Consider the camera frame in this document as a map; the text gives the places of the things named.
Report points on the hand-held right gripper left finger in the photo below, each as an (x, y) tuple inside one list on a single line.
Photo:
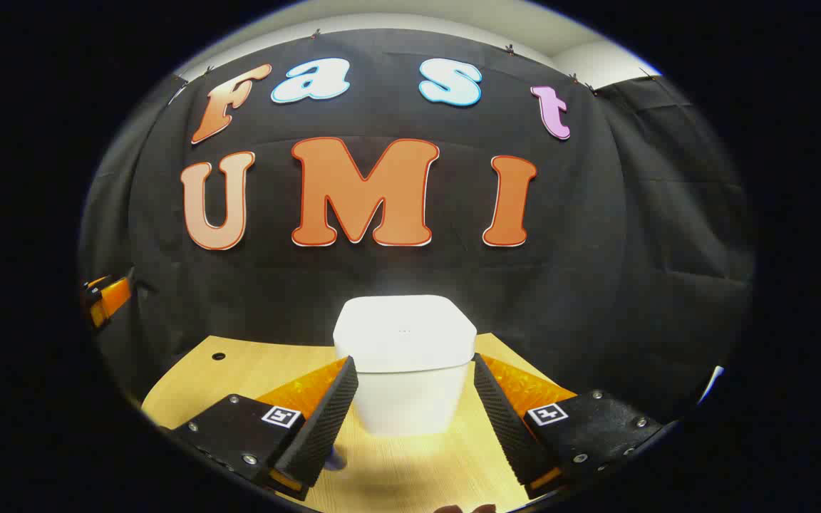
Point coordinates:
[(321, 431)]

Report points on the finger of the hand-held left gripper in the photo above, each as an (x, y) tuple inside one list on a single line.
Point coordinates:
[(112, 296)]

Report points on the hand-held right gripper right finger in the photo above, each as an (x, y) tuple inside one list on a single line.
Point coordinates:
[(507, 427)]

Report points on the blue paper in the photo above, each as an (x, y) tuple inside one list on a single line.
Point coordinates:
[(336, 460)]

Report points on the white desktop garbage bin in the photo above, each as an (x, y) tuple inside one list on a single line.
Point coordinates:
[(407, 356)]

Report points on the wooden desktop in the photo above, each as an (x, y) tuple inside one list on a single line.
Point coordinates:
[(417, 470)]

